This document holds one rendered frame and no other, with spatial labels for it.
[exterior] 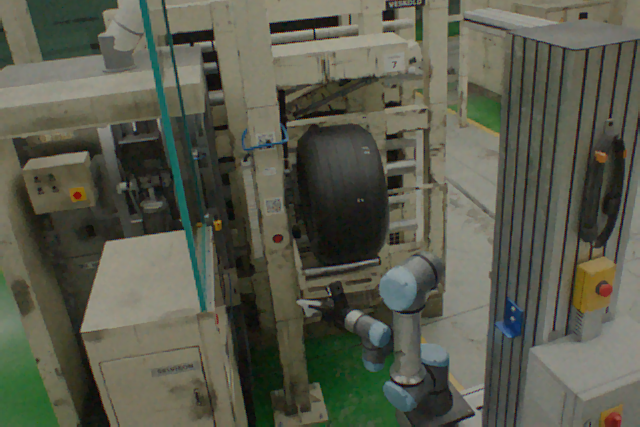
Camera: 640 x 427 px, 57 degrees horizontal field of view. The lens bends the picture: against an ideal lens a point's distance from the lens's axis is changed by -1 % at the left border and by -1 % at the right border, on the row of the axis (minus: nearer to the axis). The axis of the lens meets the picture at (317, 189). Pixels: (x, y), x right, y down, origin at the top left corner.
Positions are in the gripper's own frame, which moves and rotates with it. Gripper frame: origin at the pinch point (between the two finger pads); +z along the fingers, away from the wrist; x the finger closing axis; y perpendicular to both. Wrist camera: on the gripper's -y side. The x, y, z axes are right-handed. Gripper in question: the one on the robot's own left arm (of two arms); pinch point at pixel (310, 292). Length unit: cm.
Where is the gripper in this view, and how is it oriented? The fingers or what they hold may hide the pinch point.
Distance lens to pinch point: 220.5
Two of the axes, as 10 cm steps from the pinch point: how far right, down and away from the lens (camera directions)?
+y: -0.2, 9.4, 3.5
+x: 7.1, -2.3, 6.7
